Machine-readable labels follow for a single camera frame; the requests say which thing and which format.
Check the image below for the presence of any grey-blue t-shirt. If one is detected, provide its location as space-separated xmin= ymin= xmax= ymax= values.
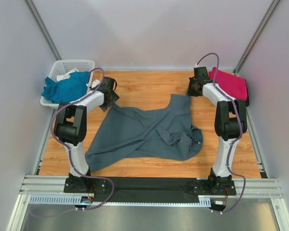
xmin=85 ymin=94 xmax=203 ymax=171

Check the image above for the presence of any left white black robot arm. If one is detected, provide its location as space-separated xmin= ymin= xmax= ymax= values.
xmin=53 ymin=77 xmax=119 ymax=193

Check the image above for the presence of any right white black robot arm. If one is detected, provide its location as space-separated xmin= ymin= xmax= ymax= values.
xmin=187 ymin=65 xmax=247 ymax=194

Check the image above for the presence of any folded magenta t-shirt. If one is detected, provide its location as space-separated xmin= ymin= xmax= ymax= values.
xmin=208 ymin=67 xmax=248 ymax=101

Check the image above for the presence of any teal blue t-shirt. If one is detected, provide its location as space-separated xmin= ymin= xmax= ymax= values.
xmin=41 ymin=72 xmax=89 ymax=103

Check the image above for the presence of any white t-shirt in basket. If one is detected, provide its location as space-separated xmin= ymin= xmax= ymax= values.
xmin=56 ymin=68 xmax=78 ymax=82

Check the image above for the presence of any folded black t-shirt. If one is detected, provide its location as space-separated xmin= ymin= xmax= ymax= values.
xmin=245 ymin=80 xmax=250 ymax=107

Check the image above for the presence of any white plastic laundry basket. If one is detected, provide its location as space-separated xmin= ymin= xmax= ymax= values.
xmin=40 ymin=59 xmax=95 ymax=110

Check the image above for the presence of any black base cloth strip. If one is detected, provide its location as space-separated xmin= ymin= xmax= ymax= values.
xmin=108 ymin=177 xmax=199 ymax=203

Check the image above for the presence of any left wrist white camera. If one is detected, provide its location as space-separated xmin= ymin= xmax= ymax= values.
xmin=86 ymin=79 xmax=100 ymax=89

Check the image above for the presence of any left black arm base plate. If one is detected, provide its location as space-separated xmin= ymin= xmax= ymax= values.
xmin=64 ymin=178 xmax=107 ymax=193

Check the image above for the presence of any right aluminium corner post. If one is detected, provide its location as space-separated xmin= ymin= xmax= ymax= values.
xmin=233 ymin=0 xmax=282 ymax=75

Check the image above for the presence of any aluminium corner post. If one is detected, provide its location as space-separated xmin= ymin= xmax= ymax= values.
xmin=233 ymin=0 xmax=282 ymax=75
xmin=24 ymin=0 xmax=62 ymax=61

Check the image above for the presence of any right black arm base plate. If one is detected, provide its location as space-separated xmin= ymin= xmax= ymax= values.
xmin=187 ymin=179 xmax=236 ymax=196

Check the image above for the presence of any aluminium front rail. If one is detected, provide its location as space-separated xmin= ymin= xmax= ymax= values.
xmin=19 ymin=175 xmax=283 ymax=199

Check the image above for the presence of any white slotted cable duct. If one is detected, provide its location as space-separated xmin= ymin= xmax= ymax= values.
xmin=29 ymin=195 xmax=211 ymax=207

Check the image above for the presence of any left aluminium corner post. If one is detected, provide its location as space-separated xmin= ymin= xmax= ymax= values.
xmin=24 ymin=0 xmax=62 ymax=61

